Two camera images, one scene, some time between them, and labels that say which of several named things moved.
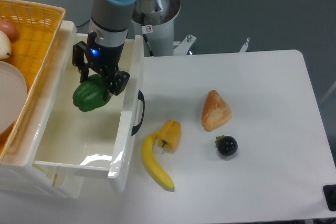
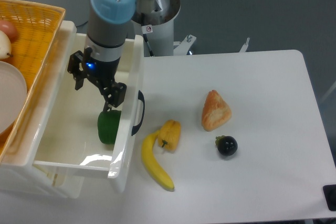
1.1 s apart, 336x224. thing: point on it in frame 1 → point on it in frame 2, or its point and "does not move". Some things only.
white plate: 13,91 does not move
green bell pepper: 88,95 → 108,125
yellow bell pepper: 169,134 does not move
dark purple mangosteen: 227,145 does not move
